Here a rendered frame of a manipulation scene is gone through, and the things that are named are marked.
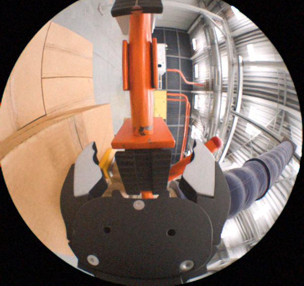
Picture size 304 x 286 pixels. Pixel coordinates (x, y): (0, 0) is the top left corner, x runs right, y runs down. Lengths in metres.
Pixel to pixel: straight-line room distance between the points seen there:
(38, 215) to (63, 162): 0.09
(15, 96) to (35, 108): 0.14
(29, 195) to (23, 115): 0.45
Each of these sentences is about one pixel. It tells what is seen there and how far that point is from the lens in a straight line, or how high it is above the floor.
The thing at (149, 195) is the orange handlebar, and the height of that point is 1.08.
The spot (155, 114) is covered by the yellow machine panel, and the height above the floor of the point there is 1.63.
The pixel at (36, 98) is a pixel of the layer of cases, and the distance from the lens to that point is 0.61.
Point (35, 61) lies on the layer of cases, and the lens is 0.66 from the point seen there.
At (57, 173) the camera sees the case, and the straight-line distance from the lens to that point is 0.17.
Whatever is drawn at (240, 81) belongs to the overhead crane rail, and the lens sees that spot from 2.60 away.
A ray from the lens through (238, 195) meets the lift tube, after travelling 0.36.
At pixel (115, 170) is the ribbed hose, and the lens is 0.21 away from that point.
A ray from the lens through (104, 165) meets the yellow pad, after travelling 0.27.
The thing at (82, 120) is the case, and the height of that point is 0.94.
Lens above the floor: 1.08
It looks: 1 degrees up
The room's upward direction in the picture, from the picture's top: 88 degrees clockwise
